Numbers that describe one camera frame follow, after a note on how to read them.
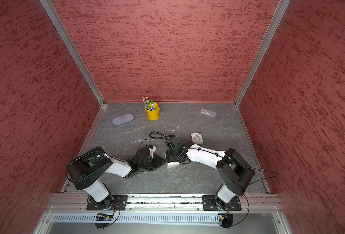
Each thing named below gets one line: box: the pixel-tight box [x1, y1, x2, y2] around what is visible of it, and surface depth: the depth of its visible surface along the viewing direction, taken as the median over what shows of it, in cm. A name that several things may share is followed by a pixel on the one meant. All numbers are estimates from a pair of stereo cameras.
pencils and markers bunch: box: [141, 92, 156, 111], surface depth 105 cm
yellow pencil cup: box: [144, 101, 160, 121], surface depth 110 cm
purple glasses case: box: [112, 113, 135, 126], surface depth 109 cm
